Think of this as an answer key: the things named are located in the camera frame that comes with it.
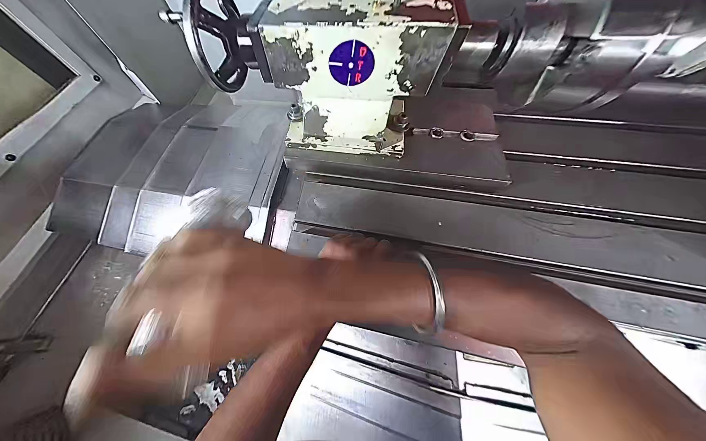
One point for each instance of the person's left hand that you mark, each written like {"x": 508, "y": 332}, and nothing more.
{"x": 353, "y": 247}

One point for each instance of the person's right hand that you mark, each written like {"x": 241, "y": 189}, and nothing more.
{"x": 242, "y": 294}

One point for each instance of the person's right thumb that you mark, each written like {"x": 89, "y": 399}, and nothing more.
{"x": 129, "y": 378}

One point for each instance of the person's left fingers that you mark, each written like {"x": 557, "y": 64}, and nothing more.
{"x": 356, "y": 245}

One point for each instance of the person's right fingers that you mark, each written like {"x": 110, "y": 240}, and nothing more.
{"x": 163, "y": 282}

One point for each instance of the whitish cloth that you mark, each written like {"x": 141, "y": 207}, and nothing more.
{"x": 215, "y": 208}

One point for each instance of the person's left forearm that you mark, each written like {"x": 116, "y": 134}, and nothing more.
{"x": 270, "y": 386}

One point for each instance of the pile of whitish metal chips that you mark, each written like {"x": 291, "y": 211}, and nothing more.
{"x": 211, "y": 395}

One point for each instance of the stepped grey metal way cover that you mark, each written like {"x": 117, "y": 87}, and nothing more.
{"x": 163, "y": 165}

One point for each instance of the shiny ribbed steel cover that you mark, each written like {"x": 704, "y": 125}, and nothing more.
{"x": 383, "y": 392}

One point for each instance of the chipped cream-painted tailstock block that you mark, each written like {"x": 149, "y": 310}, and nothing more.
{"x": 322, "y": 67}

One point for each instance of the grey metal lathe bed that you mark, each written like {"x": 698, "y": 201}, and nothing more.
{"x": 549, "y": 208}

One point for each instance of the grey machine door with window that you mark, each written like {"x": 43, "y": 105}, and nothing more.
{"x": 40, "y": 122}

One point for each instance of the black handwheel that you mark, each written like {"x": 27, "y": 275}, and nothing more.
{"x": 229, "y": 46}

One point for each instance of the large steel cylindrical machine part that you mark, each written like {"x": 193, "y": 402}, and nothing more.
{"x": 610, "y": 55}

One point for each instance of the metal tool with yellow mark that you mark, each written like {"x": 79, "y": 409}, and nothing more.
{"x": 705, "y": 54}

